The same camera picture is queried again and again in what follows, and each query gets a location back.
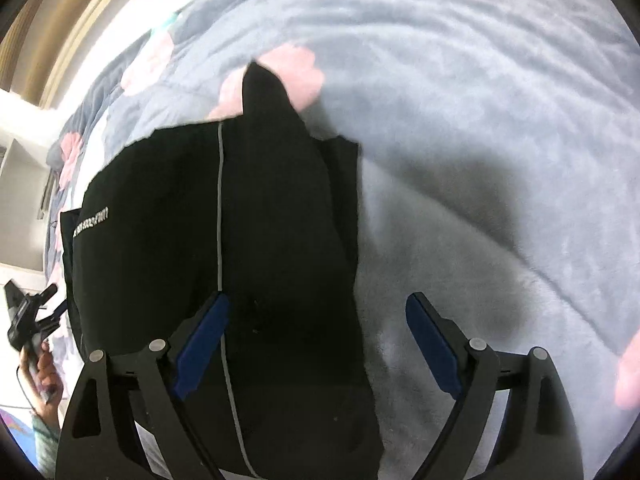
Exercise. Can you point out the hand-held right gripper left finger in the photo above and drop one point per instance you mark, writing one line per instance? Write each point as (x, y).
(202, 340)

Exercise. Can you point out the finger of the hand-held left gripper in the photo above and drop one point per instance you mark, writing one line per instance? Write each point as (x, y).
(50, 294)
(56, 316)

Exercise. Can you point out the black pants with grey stripe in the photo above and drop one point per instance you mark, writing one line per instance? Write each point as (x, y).
(250, 235)

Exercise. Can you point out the wooden door frame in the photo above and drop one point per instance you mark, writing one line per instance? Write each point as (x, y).
(75, 25)

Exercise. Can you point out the white shelf unit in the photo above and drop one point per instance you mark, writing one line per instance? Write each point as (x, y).
(25, 185)

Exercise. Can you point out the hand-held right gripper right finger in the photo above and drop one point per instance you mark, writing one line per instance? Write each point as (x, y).
(432, 345)

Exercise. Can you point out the blue-grey floral blanket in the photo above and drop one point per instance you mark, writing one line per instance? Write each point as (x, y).
(475, 135)

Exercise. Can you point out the person's left hand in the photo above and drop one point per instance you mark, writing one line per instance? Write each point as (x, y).
(47, 372)

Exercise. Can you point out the person's left forearm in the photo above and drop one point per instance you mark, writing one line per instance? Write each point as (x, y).
(47, 440)

